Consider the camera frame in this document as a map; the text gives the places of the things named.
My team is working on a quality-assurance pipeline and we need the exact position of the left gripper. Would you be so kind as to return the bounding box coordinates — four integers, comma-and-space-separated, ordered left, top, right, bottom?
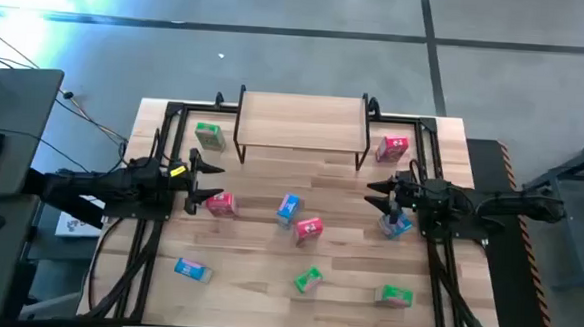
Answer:
154, 145, 228, 218

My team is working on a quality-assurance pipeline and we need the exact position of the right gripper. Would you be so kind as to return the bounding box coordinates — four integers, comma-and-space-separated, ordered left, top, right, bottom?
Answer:
362, 168, 429, 228

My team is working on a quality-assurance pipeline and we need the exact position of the red Froot Loops cereal box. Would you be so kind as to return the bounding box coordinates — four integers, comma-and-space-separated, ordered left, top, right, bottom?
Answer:
292, 215, 325, 249
204, 190, 240, 219
374, 133, 411, 165

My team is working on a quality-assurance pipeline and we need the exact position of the blue Rice Krispies cereal box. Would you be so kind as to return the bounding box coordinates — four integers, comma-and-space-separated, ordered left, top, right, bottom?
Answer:
376, 210, 415, 241
275, 191, 302, 229
173, 255, 215, 285

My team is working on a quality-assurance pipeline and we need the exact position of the green Apple Jacks cereal box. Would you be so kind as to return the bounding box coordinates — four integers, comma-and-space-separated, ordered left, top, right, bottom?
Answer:
292, 264, 326, 295
193, 121, 228, 154
373, 283, 415, 310

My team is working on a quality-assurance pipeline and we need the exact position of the white printed box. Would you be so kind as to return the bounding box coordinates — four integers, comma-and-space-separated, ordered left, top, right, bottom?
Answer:
55, 195, 106, 240

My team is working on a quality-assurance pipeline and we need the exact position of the black hazard-striped floor mat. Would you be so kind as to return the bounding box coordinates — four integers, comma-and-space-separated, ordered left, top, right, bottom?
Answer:
456, 138, 569, 327

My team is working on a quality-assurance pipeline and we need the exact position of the grey metal cart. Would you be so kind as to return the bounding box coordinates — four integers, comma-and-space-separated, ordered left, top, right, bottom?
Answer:
518, 126, 584, 290

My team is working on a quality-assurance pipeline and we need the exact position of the grey desk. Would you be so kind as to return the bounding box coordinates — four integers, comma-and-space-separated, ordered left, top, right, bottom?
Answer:
0, 66, 66, 325

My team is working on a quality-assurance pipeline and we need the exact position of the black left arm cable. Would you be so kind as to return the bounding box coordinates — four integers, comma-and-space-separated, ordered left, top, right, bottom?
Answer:
149, 125, 175, 168

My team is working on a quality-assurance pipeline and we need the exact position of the black aluminium table frame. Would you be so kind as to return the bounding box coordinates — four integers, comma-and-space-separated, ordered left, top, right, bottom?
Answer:
82, 95, 514, 327

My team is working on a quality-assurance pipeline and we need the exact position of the wooden shelf with black frame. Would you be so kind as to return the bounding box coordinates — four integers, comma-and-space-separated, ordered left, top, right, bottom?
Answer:
231, 83, 375, 173

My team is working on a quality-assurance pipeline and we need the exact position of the black cable bundle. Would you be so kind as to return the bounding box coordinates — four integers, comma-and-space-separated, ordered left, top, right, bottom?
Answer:
86, 215, 166, 324
422, 239, 505, 327

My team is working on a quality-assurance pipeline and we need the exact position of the thin floor cable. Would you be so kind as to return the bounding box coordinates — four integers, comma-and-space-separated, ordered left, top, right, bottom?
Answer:
0, 21, 136, 145

